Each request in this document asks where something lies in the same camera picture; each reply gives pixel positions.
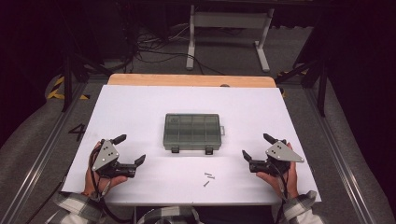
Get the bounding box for person's left hand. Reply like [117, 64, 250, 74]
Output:
[82, 141, 129, 198]

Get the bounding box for white metal stand frame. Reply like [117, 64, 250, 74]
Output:
[185, 4, 276, 73]

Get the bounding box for person's plaid shirt body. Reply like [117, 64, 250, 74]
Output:
[136, 205, 205, 224]

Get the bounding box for black floor cables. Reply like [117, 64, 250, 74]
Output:
[124, 24, 225, 76]

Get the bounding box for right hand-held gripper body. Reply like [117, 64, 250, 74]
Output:
[249, 139, 305, 178]

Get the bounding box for hand-held gripper cable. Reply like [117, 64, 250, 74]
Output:
[269, 162, 289, 224]
[88, 146, 134, 224]

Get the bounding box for aluminium floor rail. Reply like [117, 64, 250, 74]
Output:
[0, 81, 90, 224]
[303, 88, 377, 224]

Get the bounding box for black metal stand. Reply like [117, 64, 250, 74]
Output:
[275, 55, 328, 118]
[60, 52, 113, 113]

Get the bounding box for person's right hand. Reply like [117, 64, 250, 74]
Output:
[256, 142, 300, 200]

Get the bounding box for white board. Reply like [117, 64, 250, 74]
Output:
[61, 84, 322, 207]

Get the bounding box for grey plastic compartment box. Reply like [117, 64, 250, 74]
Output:
[163, 113, 226, 156]

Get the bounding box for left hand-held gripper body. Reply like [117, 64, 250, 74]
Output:
[92, 139, 138, 179]

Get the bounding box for left hand-held gripper cable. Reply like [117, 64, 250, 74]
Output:
[88, 146, 134, 224]

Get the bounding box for right hand-held gripper cable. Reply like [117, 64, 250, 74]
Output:
[269, 162, 289, 224]

